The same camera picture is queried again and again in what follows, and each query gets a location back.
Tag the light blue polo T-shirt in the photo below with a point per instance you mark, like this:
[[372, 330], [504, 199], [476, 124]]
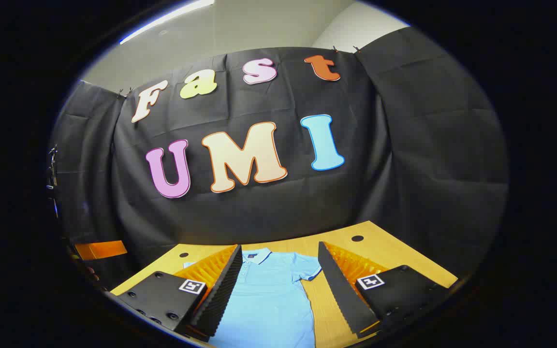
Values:
[[271, 299]]

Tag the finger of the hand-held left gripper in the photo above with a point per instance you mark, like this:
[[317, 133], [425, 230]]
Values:
[[100, 250]]

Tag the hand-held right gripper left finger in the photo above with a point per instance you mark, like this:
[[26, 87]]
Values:
[[220, 295]]

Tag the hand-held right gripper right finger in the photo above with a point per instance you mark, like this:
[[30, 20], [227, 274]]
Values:
[[344, 295]]

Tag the black backdrop cloth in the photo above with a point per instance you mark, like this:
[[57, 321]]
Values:
[[269, 212]]

